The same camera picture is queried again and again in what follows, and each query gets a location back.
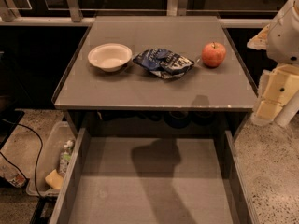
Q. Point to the plastic bottle on floor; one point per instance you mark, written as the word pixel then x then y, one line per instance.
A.
pixel 13 176

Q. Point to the plastic bottle in bin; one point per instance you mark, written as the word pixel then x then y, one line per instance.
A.
pixel 65 156

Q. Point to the grey cabinet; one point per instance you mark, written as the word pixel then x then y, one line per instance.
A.
pixel 227 87

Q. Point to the red apple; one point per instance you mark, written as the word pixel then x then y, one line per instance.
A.
pixel 213 54

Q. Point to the metal railing frame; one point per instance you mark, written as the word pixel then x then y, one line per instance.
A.
pixel 233 13

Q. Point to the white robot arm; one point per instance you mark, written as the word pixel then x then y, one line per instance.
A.
pixel 278 91

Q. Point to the white bowl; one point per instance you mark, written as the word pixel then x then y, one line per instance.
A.
pixel 110 57

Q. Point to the blue chip bag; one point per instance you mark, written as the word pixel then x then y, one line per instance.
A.
pixel 164 63

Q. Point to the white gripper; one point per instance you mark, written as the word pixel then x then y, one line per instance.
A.
pixel 284 37

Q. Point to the open grey top drawer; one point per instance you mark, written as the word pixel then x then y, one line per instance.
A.
pixel 154 180

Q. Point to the yellow sponge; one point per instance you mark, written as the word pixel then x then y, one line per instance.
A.
pixel 54 180

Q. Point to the clear plastic bin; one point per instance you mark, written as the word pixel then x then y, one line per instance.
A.
pixel 49 160

